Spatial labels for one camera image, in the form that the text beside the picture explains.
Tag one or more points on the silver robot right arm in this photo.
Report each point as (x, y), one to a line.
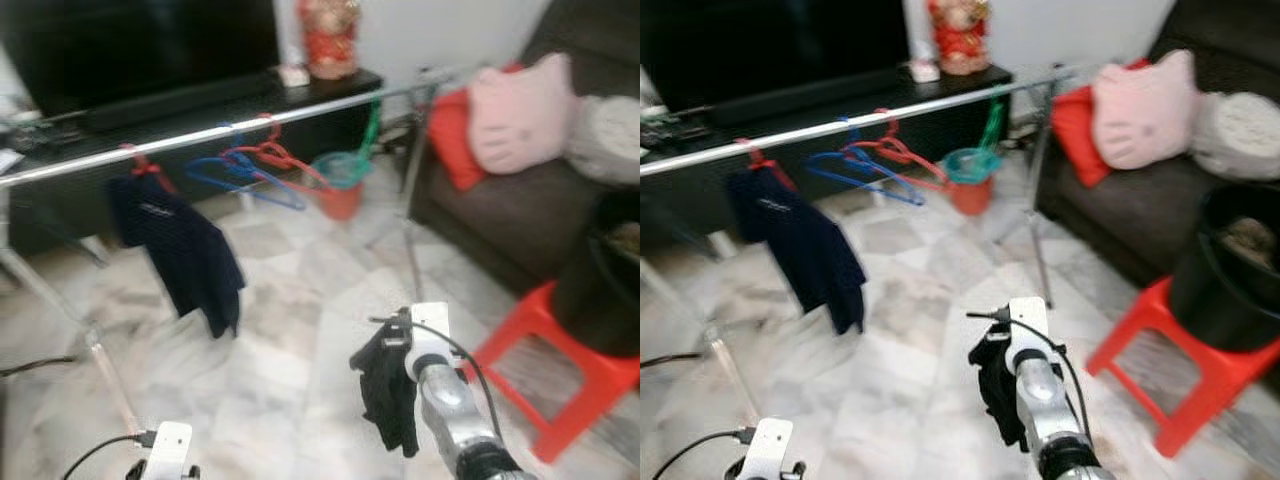
(450, 400)
(1045, 400)

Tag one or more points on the red bin with teal liner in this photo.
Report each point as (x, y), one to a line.
(340, 195)
(970, 190)

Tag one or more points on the blue plastic hanger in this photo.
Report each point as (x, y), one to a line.
(845, 155)
(225, 158)

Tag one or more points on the navy blue garment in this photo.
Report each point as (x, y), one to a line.
(175, 250)
(795, 245)

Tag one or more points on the green plastic hanger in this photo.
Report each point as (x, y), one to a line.
(372, 125)
(993, 120)

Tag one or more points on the silver metal clothes rack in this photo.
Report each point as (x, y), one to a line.
(830, 127)
(200, 133)

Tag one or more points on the brown garment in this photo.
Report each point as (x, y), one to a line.
(625, 240)
(1250, 240)

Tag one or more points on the red robed figurine statue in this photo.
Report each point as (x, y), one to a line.
(958, 38)
(328, 40)

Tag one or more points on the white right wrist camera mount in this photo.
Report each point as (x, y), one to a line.
(430, 330)
(1028, 325)

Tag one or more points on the dark grey fabric sofa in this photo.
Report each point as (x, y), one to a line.
(1120, 220)
(500, 225)

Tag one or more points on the red plastic stool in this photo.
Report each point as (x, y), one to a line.
(560, 340)
(1140, 335)

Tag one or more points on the red plastic hanger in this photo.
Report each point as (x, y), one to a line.
(760, 160)
(285, 160)
(140, 165)
(905, 155)

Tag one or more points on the red cushion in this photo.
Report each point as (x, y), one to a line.
(450, 140)
(1070, 135)

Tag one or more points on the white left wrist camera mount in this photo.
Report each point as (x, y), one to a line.
(168, 450)
(768, 448)

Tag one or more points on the grey round plush toy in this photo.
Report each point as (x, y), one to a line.
(605, 140)
(1240, 135)

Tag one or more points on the black television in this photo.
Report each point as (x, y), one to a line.
(130, 50)
(770, 45)

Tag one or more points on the black plastic bucket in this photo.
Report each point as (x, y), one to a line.
(595, 300)
(1210, 300)

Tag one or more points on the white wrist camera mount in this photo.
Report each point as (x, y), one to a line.
(768, 448)
(430, 330)
(168, 450)
(1028, 325)

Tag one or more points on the black soundbar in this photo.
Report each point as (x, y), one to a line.
(180, 105)
(810, 100)

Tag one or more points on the black TV cabinet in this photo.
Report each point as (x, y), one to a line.
(50, 210)
(680, 205)

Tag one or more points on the pink cat face cushion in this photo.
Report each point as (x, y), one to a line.
(520, 115)
(1145, 110)

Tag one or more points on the black garment with white label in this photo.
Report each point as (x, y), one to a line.
(995, 400)
(385, 400)

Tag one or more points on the white tissue pack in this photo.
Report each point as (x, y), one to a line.
(924, 71)
(294, 76)

